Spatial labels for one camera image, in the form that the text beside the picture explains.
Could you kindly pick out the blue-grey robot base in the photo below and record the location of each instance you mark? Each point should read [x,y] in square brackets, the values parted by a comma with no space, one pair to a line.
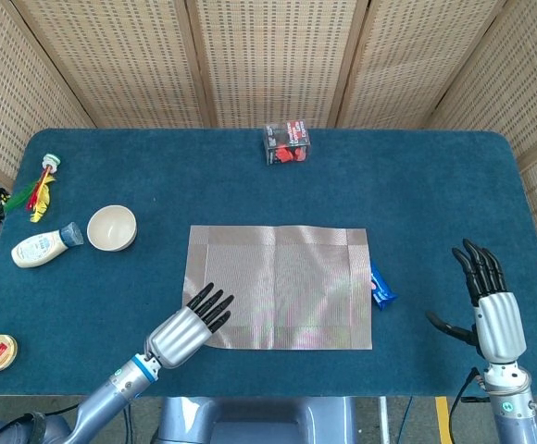
[250,421]

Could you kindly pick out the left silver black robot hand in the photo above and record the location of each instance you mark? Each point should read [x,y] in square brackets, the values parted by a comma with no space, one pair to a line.
[180,335]

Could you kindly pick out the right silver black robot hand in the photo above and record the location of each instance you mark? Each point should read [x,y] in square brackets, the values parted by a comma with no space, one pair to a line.
[500,324]

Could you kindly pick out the white bowl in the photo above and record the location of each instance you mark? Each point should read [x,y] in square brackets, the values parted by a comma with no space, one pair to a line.
[111,229]

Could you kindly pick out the brown woven placemat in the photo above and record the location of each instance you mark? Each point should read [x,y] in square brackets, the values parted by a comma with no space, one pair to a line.
[287,287]

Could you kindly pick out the blue cookie packet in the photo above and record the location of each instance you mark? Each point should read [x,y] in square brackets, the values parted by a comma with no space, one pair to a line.
[384,296]

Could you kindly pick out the clear box of red caps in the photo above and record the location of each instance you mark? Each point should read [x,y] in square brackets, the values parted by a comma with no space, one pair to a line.
[287,143]

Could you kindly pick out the blue table cloth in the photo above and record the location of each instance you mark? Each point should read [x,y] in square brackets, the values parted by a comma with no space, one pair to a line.
[435,185]

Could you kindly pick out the colourful feather shuttlecock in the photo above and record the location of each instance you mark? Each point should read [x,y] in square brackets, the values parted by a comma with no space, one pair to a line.
[41,194]

